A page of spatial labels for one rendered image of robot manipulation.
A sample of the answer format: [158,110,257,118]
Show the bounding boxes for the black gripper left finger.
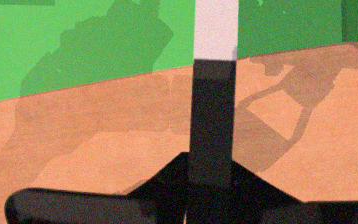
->
[4,152,189,224]

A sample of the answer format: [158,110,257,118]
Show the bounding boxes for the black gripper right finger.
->
[227,159,358,224]

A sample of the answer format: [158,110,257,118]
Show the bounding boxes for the green flat mat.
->
[0,0,347,100]

